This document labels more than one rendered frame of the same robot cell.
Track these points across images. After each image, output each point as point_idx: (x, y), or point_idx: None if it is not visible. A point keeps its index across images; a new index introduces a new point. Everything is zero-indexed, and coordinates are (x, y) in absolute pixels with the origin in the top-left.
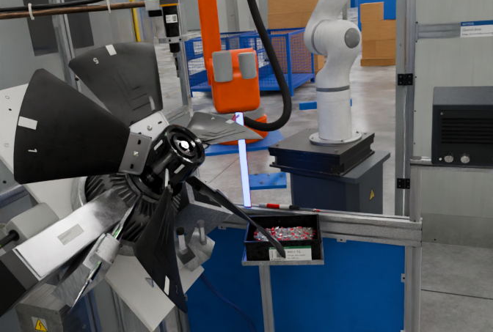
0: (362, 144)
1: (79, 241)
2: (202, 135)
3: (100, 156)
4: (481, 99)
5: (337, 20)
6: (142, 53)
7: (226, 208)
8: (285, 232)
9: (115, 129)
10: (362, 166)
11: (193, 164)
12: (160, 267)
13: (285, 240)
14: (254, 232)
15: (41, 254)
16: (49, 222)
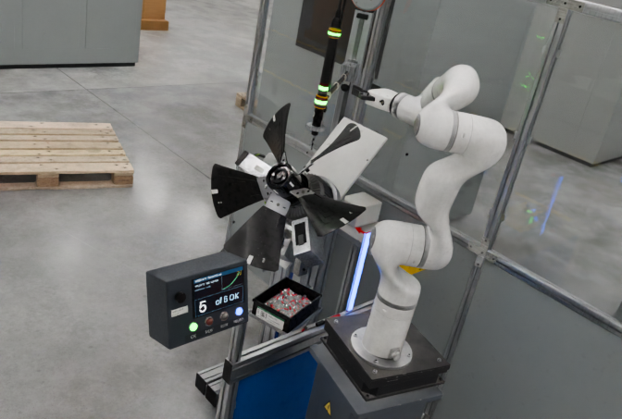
0: (351, 357)
1: (256, 173)
2: (316, 200)
3: (277, 152)
4: (196, 261)
5: (397, 221)
6: (349, 138)
7: (296, 250)
8: (292, 308)
9: (281, 145)
10: (334, 367)
11: (266, 181)
12: (217, 183)
13: (268, 288)
14: (306, 298)
15: (248, 162)
16: (270, 165)
